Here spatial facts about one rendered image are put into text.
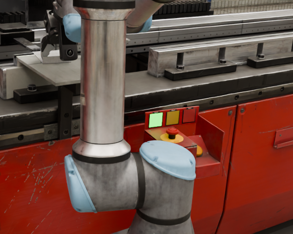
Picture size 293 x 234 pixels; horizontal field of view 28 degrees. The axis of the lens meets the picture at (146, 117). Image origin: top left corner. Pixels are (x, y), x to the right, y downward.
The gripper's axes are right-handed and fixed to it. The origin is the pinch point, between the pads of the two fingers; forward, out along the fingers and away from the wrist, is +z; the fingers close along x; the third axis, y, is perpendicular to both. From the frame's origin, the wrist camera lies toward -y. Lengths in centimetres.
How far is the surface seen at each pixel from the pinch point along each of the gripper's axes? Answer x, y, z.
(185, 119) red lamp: -41.9, -19.1, 11.5
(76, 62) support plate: -6.0, -2.4, -0.9
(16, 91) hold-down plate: 11.0, -4.8, 9.6
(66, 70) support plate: -0.8, -7.8, -5.3
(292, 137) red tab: -105, -18, 42
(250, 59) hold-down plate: -84, 8, 21
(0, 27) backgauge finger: 10.2, 25.1, 17.6
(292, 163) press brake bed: -108, -25, 53
